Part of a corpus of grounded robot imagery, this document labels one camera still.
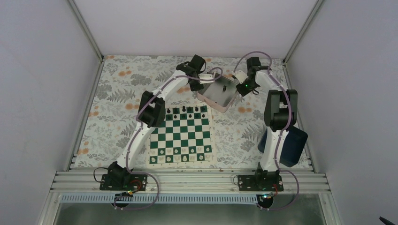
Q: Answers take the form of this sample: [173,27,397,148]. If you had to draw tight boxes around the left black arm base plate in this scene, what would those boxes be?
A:
[99,174,147,191]

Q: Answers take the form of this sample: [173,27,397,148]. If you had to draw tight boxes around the green white chessboard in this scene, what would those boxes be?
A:
[147,103,217,168]

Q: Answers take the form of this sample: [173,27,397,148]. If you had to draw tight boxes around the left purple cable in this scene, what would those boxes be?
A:
[112,67,224,212]

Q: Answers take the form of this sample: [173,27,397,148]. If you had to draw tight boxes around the aluminium rail frame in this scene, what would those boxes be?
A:
[50,169,330,194]

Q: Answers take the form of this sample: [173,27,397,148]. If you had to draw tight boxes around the pink metal tin tray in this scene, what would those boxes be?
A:
[197,73,238,113]

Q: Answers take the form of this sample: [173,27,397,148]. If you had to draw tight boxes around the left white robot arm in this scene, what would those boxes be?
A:
[101,55,206,190]

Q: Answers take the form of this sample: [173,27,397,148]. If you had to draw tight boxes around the purple cable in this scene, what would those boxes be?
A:
[112,67,224,212]
[232,51,300,212]

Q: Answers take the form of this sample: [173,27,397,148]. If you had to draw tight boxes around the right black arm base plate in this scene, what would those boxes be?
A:
[237,175,284,192]

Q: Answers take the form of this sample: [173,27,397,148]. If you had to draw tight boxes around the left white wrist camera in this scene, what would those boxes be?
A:
[198,73,215,84]

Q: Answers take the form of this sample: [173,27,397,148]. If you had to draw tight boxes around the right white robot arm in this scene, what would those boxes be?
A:
[235,57,298,191]

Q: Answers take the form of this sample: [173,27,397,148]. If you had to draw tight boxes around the dark blue tin lid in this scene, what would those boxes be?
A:
[257,126,308,168]

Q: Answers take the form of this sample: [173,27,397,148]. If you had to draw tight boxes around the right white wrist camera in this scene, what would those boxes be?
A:
[233,70,248,83]

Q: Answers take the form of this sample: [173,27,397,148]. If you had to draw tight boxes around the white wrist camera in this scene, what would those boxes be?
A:
[198,73,215,84]
[233,70,248,83]

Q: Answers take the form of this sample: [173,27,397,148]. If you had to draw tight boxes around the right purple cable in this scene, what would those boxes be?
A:
[232,51,300,212]

